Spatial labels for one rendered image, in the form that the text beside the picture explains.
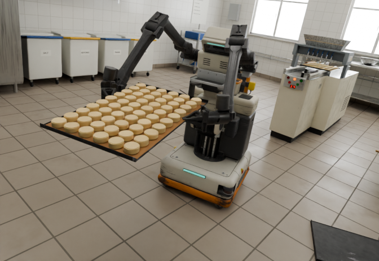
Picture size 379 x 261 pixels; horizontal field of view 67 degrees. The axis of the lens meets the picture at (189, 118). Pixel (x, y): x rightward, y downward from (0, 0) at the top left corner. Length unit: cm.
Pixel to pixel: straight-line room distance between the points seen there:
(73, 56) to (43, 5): 97
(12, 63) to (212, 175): 321
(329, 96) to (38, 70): 421
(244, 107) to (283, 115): 160
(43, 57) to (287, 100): 357
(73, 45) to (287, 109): 341
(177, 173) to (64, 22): 406
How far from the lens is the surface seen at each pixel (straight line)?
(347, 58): 425
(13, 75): 454
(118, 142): 95
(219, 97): 120
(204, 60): 202
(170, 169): 231
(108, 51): 543
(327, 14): 755
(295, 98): 372
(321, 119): 441
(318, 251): 228
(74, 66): 515
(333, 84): 430
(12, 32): 445
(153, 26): 163
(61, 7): 568
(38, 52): 486
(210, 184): 221
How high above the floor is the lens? 139
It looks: 20 degrees down
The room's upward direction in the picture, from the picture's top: 8 degrees clockwise
